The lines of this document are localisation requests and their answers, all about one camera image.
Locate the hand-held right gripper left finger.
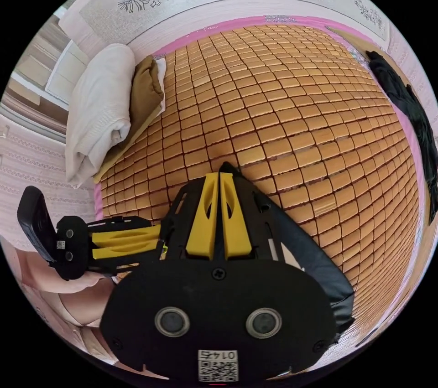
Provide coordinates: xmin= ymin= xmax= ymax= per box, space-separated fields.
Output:
xmin=186 ymin=171 xmax=219 ymax=261

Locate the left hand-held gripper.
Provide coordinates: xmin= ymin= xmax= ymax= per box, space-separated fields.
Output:
xmin=47 ymin=215 xmax=165 ymax=282

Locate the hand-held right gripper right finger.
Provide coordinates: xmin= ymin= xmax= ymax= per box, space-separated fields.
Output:
xmin=220 ymin=171 xmax=253 ymax=261

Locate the black short sleeve shirt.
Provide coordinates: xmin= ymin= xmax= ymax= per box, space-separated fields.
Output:
xmin=219 ymin=161 xmax=355 ymax=344

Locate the person's body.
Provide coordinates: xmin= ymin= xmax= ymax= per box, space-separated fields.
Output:
xmin=0 ymin=241 xmax=172 ymax=382

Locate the bed with woven mat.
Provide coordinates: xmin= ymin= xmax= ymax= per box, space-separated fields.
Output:
xmin=92 ymin=15 xmax=438 ymax=354

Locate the white rolled blanket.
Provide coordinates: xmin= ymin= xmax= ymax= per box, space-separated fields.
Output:
xmin=64 ymin=43 xmax=136 ymax=189

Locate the brown pillow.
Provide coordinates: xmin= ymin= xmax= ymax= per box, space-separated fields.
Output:
xmin=93 ymin=54 xmax=167 ymax=183

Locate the long black garment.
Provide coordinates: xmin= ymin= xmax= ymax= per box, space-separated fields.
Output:
xmin=364 ymin=50 xmax=438 ymax=224

